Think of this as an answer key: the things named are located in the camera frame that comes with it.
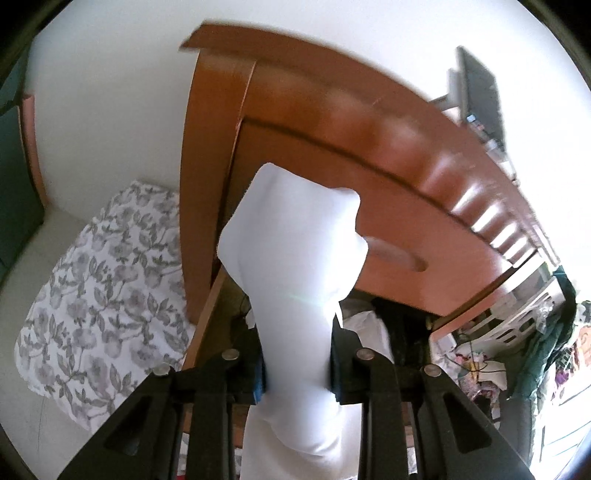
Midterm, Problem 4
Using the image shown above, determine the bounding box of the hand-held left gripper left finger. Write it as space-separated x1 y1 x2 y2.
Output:
58 344 271 480

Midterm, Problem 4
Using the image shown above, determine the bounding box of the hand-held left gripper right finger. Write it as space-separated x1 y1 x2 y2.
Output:
329 330 536 480

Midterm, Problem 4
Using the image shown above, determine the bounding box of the black underwear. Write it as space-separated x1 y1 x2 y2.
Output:
369 298 430 370

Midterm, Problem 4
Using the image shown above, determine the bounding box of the wooden drawer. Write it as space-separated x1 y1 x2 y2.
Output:
222 117 513 319
182 268 458 450

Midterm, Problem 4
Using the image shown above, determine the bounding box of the plain white underwear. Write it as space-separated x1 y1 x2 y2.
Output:
216 162 398 480

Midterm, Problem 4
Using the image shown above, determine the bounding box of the closed wooden drawer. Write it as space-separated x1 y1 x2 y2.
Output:
222 117 513 319

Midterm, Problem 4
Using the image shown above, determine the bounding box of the grey floral bedspread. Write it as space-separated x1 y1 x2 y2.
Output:
14 180 197 432

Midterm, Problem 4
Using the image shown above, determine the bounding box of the teal jacket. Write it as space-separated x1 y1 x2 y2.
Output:
512 265 579 402

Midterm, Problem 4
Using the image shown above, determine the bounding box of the wooden nightstand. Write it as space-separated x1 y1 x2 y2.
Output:
179 21 561 450

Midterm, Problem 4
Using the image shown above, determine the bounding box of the dark flat device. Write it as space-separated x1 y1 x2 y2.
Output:
455 46 509 153

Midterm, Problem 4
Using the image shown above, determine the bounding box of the dark green cabinet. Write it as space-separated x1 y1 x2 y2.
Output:
0 46 44 278

